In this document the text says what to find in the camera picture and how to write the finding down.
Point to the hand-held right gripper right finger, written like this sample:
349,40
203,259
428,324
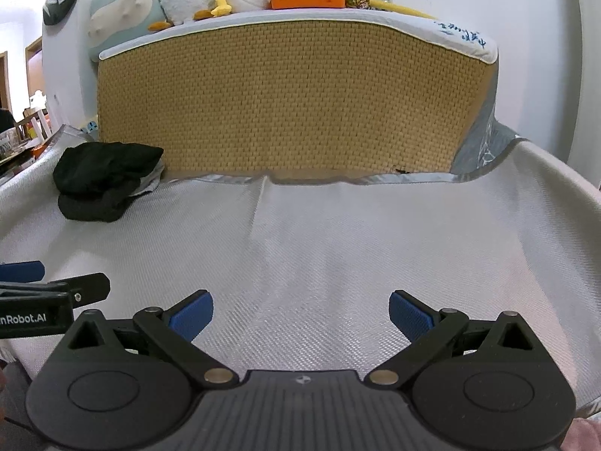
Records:
411,312

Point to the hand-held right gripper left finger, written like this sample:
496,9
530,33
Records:
192,314

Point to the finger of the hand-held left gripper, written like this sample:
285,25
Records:
89,289
21,271

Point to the black white-printed sweatshirt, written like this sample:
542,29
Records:
103,164

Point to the white woven bed mat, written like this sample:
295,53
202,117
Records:
305,244

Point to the small blue toy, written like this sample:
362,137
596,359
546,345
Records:
90,127

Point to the grey patterned sheet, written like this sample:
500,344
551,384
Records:
474,150

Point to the wooden door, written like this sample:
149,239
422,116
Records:
35,70

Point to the person's pink clothing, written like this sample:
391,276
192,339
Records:
589,437

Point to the blue and cream plush pillow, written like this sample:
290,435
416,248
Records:
122,14

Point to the patterned round toy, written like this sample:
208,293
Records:
359,1

